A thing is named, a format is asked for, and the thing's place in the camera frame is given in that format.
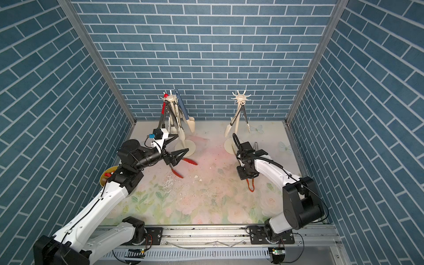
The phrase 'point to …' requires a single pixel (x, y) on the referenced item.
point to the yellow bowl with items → (106, 174)
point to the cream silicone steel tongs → (179, 118)
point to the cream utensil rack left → (182, 144)
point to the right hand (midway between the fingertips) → (245, 174)
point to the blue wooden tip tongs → (190, 120)
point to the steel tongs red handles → (249, 186)
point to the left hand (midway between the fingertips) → (186, 144)
